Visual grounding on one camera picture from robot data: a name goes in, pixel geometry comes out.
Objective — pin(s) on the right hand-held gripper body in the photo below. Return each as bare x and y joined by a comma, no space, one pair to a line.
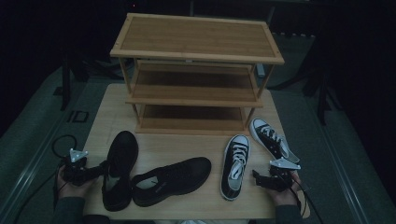
278,179

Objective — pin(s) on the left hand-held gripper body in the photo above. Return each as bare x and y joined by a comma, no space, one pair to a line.
76,172

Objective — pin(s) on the black white canvas sneaker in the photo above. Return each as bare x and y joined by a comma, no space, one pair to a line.
271,146
232,186

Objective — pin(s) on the plain black shoe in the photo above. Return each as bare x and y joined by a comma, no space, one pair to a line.
183,174
123,149

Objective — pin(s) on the wooden three-tier shoe rack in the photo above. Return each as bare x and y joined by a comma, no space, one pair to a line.
196,37

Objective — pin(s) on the person's left hand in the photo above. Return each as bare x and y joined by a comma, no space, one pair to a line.
67,191

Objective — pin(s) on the person's right hand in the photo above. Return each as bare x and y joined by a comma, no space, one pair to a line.
288,197

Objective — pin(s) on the black metal stand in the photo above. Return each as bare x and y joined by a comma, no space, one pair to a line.
322,102
65,87

